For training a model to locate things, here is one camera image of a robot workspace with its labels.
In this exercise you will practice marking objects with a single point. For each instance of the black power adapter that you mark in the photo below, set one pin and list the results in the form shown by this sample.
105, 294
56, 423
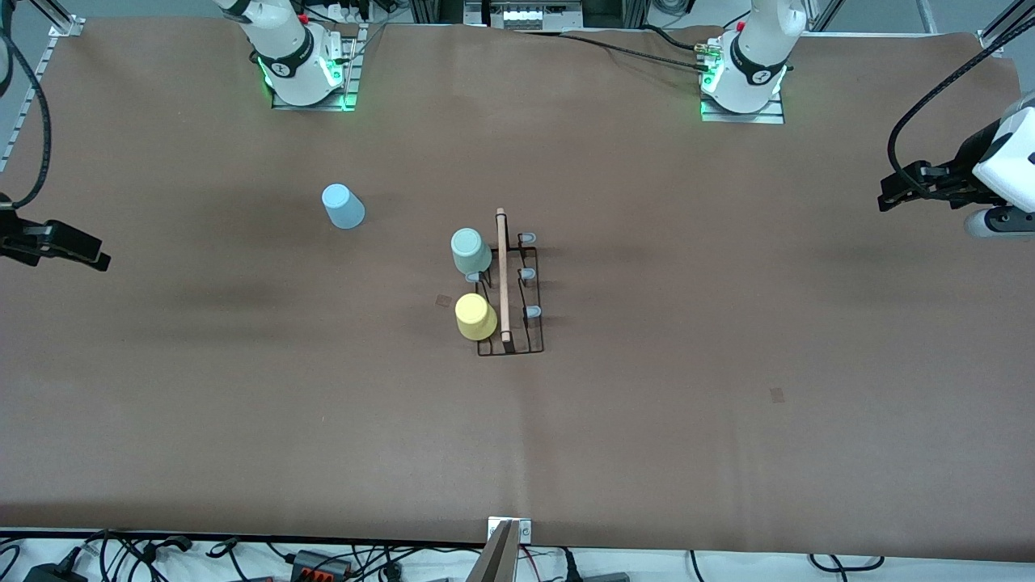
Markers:
52, 574

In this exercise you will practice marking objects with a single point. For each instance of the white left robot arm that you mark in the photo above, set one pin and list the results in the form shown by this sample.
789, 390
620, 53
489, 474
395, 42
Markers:
756, 56

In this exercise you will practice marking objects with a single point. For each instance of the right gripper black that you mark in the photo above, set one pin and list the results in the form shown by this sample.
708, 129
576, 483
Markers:
18, 238

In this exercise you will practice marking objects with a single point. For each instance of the small metal bracket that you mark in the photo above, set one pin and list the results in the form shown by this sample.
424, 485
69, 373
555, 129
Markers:
525, 529

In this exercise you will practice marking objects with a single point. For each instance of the grey socket box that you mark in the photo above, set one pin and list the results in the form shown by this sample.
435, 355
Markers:
525, 14

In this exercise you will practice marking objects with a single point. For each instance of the brown table mat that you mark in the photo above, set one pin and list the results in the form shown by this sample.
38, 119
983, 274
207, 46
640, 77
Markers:
647, 444

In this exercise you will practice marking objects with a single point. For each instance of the black equipment frame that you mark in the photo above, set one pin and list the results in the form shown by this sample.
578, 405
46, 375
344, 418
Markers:
437, 10

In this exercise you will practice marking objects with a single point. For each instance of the black box with orange connectors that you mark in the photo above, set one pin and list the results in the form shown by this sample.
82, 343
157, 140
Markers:
319, 563

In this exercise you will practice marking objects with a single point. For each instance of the pale teal cup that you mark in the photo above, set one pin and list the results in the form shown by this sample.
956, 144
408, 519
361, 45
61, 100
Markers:
469, 250

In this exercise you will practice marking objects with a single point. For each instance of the right arm silver base plate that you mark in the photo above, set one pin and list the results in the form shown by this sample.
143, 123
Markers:
311, 106

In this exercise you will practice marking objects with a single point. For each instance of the white power strip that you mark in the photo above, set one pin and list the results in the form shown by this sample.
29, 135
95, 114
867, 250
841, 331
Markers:
348, 12

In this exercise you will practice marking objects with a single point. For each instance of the yellow cup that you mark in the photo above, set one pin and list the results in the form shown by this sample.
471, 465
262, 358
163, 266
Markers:
475, 317

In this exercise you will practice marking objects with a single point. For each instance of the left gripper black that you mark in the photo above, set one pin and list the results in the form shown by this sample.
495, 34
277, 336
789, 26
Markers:
960, 167

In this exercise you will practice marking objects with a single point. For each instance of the left arm silver base plate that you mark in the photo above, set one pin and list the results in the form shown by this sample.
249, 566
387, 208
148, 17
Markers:
744, 118

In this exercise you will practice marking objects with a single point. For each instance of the light blue cup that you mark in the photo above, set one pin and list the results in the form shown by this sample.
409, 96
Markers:
344, 208

